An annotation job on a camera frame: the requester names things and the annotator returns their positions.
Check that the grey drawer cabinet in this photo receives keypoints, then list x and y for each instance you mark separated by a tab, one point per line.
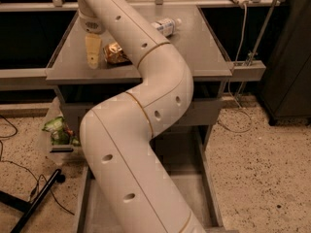
144	130

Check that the open grey middle drawer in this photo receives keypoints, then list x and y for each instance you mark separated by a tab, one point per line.
180	151

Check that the grey metal rail frame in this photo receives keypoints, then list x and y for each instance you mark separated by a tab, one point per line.
24	75

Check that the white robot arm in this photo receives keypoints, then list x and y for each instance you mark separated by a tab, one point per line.
116	134

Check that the dark cabinet at right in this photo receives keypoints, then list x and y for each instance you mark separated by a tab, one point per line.
285	90

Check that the clear plastic water bottle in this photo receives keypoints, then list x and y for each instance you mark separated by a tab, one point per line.
167	26

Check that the clear plastic bin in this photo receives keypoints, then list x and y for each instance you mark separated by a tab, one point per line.
59	154

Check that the black metal stand leg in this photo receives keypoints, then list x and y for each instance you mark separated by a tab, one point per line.
29	208

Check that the green snack bag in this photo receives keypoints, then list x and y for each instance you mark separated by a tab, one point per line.
60	132

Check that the crushed orange soda can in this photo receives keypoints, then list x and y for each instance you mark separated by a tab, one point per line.
114	54

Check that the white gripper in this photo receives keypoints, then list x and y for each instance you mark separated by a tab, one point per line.
91	25

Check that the slanted metal rod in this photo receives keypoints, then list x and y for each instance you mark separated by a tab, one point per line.
249	60

